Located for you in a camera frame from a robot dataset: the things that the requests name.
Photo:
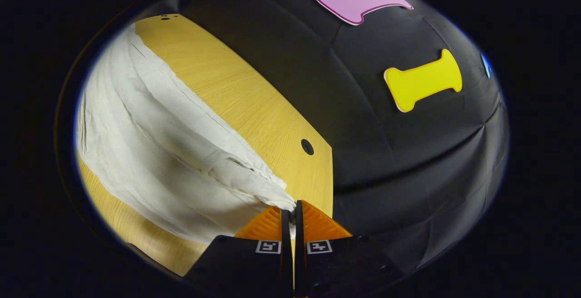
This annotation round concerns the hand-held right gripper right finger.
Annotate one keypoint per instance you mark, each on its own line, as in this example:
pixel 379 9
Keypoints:
pixel 299 252

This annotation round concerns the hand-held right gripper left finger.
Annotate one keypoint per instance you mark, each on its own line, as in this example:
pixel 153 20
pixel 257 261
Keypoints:
pixel 286 252

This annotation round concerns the white jeans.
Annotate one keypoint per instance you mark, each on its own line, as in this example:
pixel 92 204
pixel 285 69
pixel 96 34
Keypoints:
pixel 150 153

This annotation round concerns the black backdrop cloth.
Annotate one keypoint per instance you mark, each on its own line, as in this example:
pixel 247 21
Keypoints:
pixel 386 153

